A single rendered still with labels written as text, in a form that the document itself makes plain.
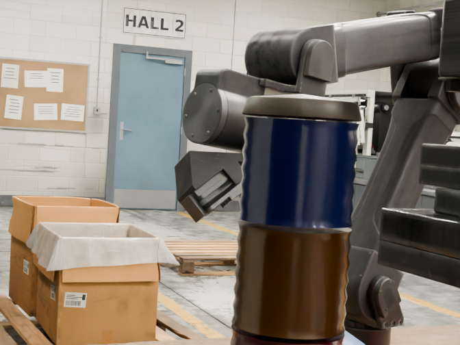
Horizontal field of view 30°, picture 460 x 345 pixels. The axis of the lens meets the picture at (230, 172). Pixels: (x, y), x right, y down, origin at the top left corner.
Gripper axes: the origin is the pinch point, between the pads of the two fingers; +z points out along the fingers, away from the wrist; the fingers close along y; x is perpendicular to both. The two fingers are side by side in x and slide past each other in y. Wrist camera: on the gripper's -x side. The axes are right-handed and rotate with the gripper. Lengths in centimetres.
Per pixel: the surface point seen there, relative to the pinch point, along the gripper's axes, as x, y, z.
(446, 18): -4.4, 32.4, -11.5
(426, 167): -4.1, 27.2, -3.5
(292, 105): -25, 49, 3
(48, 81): 177, -933, -480
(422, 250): -7.4, 29.6, 2.6
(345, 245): -23, 47, 7
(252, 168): -26, 47, 4
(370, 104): 467, -654, -342
